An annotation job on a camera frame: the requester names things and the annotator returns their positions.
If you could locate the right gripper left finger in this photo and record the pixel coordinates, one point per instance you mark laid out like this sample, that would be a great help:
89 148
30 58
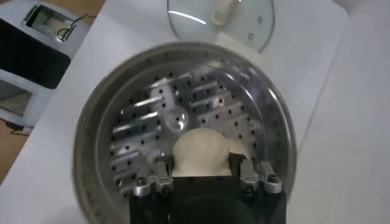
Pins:
141 184

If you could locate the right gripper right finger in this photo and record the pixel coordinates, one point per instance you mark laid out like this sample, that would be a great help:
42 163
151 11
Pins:
271 182

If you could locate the round glass lid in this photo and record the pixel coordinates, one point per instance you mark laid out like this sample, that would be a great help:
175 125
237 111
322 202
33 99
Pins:
189 27

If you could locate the perforated steel steamer basket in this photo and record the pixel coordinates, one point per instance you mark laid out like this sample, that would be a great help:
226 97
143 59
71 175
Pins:
213 115

